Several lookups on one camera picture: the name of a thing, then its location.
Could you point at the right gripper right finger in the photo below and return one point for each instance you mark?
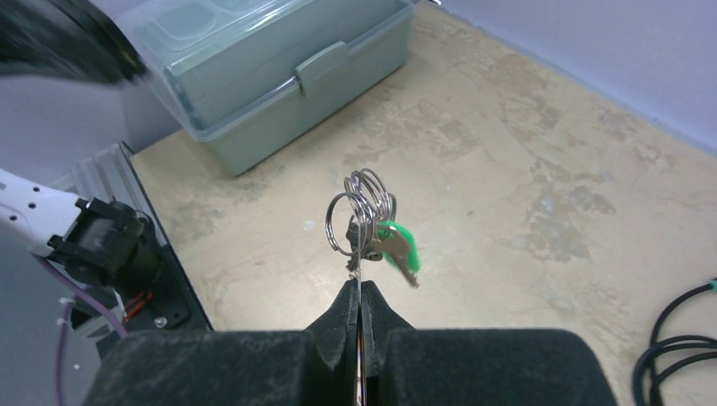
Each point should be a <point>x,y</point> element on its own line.
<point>488,366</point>

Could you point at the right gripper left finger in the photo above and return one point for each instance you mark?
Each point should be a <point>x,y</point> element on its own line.
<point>314,366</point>

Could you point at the green tagged key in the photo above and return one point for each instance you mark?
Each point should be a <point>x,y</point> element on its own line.
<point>398,247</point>

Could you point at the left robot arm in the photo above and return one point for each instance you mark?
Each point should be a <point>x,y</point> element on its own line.
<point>68,91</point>

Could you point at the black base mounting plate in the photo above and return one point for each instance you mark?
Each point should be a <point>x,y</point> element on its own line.
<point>167,302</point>

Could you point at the translucent green storage box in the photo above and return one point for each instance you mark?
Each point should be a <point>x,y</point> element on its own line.
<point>245,78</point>

